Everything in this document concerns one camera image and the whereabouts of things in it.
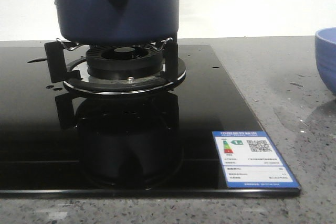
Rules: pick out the black round gas burner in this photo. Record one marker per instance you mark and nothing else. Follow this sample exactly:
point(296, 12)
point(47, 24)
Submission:
point(119, 63)

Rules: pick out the dark blue cooking pot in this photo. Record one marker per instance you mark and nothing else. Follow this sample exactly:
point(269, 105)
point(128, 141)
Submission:
point(117, 22)

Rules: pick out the light blue bowl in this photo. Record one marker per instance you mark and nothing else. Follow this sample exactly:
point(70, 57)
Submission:
point(325, 56)

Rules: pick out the blue energy efficiency label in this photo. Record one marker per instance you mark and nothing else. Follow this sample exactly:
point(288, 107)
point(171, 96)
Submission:
point(249, 159)

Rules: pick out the black metal pot support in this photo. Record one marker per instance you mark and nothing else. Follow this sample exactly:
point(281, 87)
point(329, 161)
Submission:
point(75, 76)

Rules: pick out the black glass gas stove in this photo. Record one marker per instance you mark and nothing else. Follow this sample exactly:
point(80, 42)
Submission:
point(57, 142)

